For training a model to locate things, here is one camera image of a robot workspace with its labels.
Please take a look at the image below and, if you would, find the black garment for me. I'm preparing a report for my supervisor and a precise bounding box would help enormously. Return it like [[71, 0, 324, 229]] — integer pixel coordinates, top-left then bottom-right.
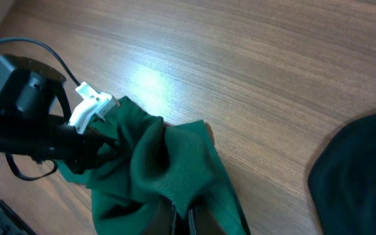
[[308, 114, 376, 235]]

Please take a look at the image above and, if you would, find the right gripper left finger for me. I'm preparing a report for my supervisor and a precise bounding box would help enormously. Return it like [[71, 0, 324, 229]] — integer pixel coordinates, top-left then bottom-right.
[[142, 197, 177, 235]]

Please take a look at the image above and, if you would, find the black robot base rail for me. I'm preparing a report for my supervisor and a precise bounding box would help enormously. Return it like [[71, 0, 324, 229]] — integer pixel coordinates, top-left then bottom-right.
[[0, 200, 37, 235]]

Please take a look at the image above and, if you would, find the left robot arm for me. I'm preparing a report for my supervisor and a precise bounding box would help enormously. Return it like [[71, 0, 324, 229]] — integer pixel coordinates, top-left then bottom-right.
[[0, 54, 118, 174]]

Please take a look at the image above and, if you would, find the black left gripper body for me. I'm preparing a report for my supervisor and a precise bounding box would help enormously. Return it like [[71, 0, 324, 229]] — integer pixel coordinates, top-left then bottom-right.
[[0, 115, 116, 174]]

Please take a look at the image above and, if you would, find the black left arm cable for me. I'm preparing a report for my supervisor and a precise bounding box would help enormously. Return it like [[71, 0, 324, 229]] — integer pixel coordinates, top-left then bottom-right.
[[0, 37, 82, 87]]

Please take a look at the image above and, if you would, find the dark green skirt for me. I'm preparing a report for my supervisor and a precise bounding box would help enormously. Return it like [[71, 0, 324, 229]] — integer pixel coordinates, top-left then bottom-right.
[[59, 97, 250, 234]]

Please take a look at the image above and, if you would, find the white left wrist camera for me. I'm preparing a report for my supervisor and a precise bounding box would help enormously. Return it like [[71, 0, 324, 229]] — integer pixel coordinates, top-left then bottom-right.
[[68, 82, 121, 134]]

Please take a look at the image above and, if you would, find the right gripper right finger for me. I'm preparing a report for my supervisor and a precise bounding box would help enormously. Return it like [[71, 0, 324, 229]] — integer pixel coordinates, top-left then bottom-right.
[[187, 204, 226, 235]]

